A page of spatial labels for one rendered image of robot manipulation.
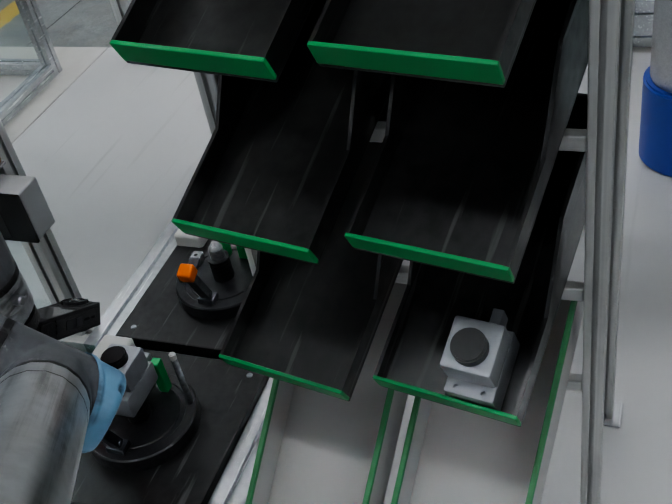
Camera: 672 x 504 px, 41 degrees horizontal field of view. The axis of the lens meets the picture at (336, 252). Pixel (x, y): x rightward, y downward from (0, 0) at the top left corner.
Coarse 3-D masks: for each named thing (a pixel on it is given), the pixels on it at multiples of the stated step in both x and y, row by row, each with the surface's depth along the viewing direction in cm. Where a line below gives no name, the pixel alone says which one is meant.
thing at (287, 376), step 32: (352, 192) 89; (352, 256) 86; (384, 256) 80; (256, 288) 87; (288, 288) 87; (320, 288) 86; (352, 288) 84; (384, 288) 82; (256, 320) 87; (288, 320) 85; (320, 320) 84; (352, 320) 83; (224, 352) 84; (256, 352) 85; (288, 352) 84; (320, 352) 83; (352, 352) 82; (320, 384) 79; (352, 384) 80
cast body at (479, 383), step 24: (504, 312) 77; (456, 336) 72; (480, 336) 72; (504, 336) 72; (456, 360) 72; (480, 360) 71; (504, 360) 74; (456, 384) 75; (480, 384) 74; (504, 384) 75
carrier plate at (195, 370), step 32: (160, 352) 120; (192, 384) 115; (224, 384) 114; (256, 384) 113; (224, 416) 110; (192, 448) 107; (224, 448) 106; (96, 480) 106; (128, 480) 105; (160, 480) 104; (192, 480) 103
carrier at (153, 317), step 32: (192, 256) 130; (224, 256) 125; (160, 288) 131; (192, 288) 126; (224, 288) 125; (128, 320) 126; (160, 320) 125; (192, 320) 124; (224, 320) 123; (192, 352) 121
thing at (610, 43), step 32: (608, 0) 62; (608, 32) 63; (608, 64) 65; (608, 96) 66; (608, 128) 68; (608, 160) 70; (608, 192) 72; (608, 224) 74; (256, 256) 90; (608, 256) 76; (608, 288) 80; (608, 320) 104; (608, 352) 107; (608, 384) 110; (608, 416) 113
